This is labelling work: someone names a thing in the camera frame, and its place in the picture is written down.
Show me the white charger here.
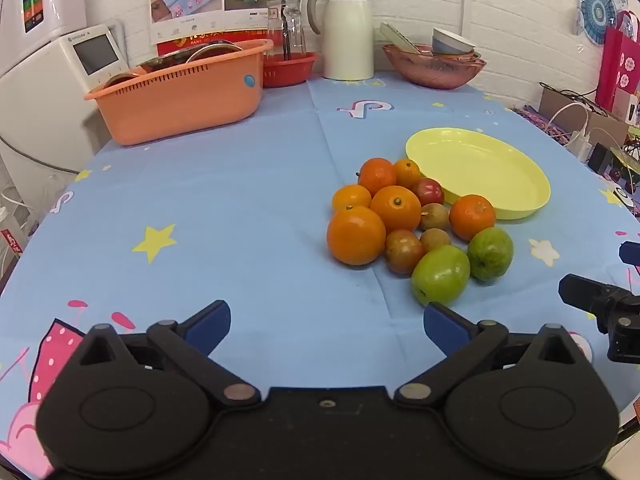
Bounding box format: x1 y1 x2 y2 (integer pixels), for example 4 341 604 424
567 130 594 162

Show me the orange plastic basket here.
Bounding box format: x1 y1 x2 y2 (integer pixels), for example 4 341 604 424
83 38 275 147

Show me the steel pot lid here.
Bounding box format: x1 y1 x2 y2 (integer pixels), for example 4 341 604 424
185 40 244 64

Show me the yellowish orange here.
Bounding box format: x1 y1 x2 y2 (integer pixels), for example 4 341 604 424
332 185 373 213

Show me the blue and white bowl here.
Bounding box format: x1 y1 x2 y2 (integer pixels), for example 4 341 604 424
431 27 478 57

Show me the red plastic basket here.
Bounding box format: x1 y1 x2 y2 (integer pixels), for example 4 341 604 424
261 51 318 89

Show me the medium navel orange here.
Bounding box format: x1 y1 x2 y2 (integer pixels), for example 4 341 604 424
370 185 423 234

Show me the green apple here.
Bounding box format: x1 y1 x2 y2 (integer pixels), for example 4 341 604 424
411 245 471 307
467 227 515 282

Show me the white plastic bottle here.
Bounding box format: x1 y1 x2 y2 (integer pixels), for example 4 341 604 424
0 195 27 262

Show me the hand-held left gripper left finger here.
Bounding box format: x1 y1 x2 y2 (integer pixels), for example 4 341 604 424
75 300 262 407

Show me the blue round paper fan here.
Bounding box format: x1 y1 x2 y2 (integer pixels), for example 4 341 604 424
572 0 631 44

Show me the yellow plastic plate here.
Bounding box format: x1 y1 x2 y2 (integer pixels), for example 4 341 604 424
405 127 552 221

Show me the pink gift bag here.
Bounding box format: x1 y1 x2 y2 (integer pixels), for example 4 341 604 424
595 10 640 111

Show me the bedding wall calendar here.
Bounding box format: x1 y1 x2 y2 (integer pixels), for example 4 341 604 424
149 0 305 59

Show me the white appliance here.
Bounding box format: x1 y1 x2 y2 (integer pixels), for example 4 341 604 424
0 40 110 201

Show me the purple patterned cloth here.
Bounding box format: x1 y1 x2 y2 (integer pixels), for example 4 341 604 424
510 105 571 147

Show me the cardboard box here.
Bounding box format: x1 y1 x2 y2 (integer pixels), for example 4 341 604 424
539 84 631 149

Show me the blue printed tablecloth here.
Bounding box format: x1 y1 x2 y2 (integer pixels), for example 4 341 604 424
0 72 640 480

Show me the brownish red plum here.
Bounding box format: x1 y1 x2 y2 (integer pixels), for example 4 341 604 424
384 229 426 275

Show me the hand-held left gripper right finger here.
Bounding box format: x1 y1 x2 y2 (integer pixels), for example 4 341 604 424
395 301 596 407

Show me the clear glass bottle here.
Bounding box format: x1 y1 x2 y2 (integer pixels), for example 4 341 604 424
282 0 307 57

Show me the deep orange stemmed mandarin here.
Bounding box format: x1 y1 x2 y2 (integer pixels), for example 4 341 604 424
357 158 398 198

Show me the white water purifier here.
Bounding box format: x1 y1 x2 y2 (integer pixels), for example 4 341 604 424
0 0 92 79

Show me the steel bowl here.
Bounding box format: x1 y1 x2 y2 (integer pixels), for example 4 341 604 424
137 52 191 74

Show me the dark metal lid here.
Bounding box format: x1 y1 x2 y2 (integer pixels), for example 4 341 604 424
103 72 141 89

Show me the red apple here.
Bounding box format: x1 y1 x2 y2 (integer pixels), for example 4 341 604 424
413 178 445 207

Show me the green apple front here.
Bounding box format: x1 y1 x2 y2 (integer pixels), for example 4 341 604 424
411 245 471 307

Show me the pale green dish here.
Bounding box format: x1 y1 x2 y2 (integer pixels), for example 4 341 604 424
378 22 421 55

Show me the glass bottle with red label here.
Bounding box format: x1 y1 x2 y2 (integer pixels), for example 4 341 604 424
266 0 285 56

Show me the pink glass bowl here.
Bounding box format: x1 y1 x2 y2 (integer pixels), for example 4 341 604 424
382 44 487 90

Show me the white thermos jug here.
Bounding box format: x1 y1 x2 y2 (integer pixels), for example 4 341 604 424
306 0 375 81

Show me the large smooth orange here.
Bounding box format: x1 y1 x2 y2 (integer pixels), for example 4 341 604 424
327 206 388 267

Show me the small orange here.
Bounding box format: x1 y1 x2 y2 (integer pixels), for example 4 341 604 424
394 158 423 190

